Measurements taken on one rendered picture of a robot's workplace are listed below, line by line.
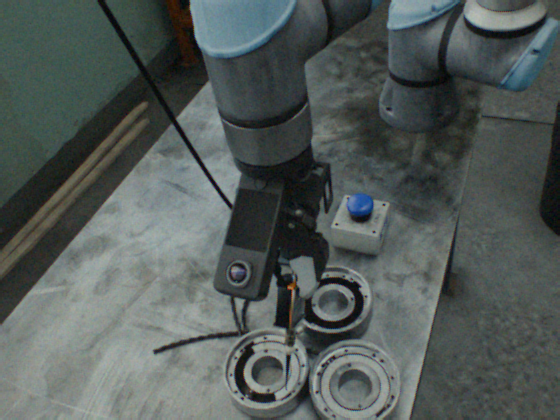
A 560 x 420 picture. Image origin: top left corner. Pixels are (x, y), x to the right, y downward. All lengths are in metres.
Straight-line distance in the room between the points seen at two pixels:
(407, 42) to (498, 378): 1.01
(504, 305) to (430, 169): 0.89
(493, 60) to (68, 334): 0.75
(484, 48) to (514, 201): 1.23
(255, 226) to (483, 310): 1.32
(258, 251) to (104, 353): 0.39
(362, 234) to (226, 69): 0.43
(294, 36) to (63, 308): 0.61
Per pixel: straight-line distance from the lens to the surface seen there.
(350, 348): 0.67
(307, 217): 0.48
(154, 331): 0.77
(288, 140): 0.41
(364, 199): 0.76
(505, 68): 0.86
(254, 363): 0.67
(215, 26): 0.36
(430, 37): 0.90
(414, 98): 0.97
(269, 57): 0.37
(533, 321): 1.72
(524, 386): 1.61
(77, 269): 0.90
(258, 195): 0.46
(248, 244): 0.45
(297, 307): 0.59
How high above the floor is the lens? 1.41
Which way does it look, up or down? 44 degrees down
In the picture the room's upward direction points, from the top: 11 degrees counter-clockwise
